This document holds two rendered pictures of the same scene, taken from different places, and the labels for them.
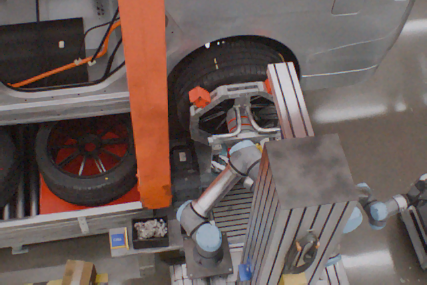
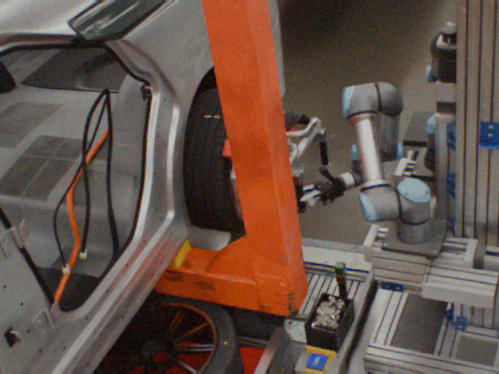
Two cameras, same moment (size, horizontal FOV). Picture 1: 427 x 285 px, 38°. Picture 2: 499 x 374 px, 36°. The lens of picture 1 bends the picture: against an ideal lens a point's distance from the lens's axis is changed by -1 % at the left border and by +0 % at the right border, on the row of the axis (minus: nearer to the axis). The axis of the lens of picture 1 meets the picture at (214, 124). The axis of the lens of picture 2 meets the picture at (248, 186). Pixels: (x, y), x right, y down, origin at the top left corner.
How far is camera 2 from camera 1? 2.31 m
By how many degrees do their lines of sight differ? 39
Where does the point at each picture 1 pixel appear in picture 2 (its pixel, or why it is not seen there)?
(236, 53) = (213, 99)
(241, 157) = (361, 96)
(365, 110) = not seen: hidden behind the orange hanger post
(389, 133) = (310, 160)
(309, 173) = not seen: outside the picture
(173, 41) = (169, 115)
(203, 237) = (414, 191)
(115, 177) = (229, 334)
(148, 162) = (286, 211)
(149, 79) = (266, 48)
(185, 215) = (376, 201)
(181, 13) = (167, 60)
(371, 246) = not seen: hidden behind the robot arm
